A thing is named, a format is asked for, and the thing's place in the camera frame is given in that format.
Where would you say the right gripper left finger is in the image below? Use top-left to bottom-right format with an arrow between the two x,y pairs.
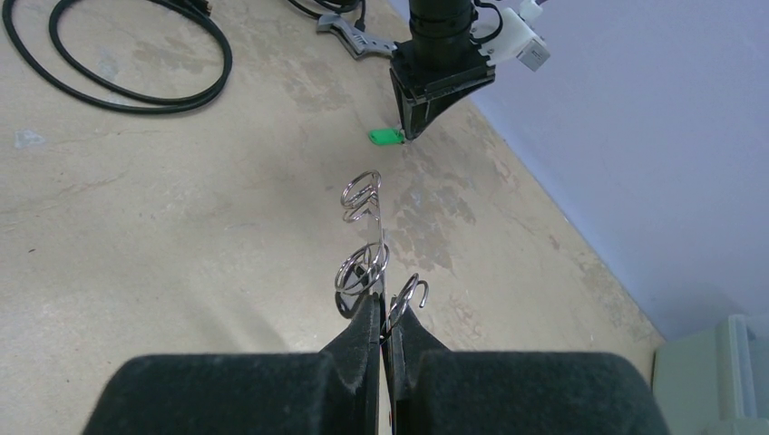
83,295 -> 382,434

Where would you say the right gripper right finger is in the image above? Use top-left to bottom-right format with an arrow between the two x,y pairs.
387,309 -> 669,434

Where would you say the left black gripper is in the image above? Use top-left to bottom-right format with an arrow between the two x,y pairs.
391,44 -> 495,141

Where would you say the small green key tag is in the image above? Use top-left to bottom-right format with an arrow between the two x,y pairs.
367,128 -> 406,146

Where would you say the translucent green plastic toolbox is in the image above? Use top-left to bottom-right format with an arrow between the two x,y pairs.
652,314 -> 768,434

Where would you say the red handled adjustable wrench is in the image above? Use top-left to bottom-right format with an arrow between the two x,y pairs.
316,14 -> 397,59

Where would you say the coiled black cable far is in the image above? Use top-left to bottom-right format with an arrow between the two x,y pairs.
287,0 -> 369,31

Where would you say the coiled black cable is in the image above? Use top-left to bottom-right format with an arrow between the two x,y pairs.
287,0 -> 369,31
1,0 -> 234,116

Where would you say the coiled black cable near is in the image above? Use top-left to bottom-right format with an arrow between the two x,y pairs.
1,0 -> 234,116

